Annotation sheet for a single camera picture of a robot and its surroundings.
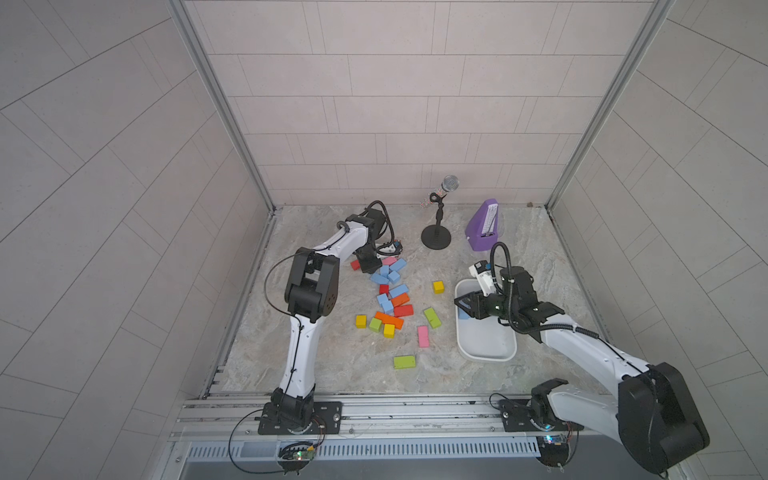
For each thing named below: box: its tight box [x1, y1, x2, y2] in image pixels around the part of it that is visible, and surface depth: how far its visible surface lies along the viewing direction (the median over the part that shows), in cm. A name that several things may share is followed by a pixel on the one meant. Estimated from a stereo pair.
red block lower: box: [394, 304, 414, 317], surface depth 91 cm
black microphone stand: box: [421, 192, 451, 250], surface depth 107 cm
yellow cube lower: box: [383, 323, 395, 339], surface depth 85 cm
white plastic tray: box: [455, 279, 517, 362], surface depth 80 cm
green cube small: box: [369, 318, 382, 333], surface depth 86 cm
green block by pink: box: [424, 307, 442, 329], surface depth 88 cm
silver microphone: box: [436, 175, 460, 197], surface depth 88 cm
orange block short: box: [392, 293, 410, 308], surface depth 93 cm
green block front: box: [393, 356, 416, 369], surface depth 81 cm
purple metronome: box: [465, 198, 499, 251], surface depth 101 cm
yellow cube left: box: [355, 314, 367, 329], surface depth 87 cm
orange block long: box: [374, 311, 404, 330], surface depth 88 cm
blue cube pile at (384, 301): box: [377, 293, 392, 309], surface depth 91 cm
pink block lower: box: [418, 326, 429, 348], surface depth 86 cm
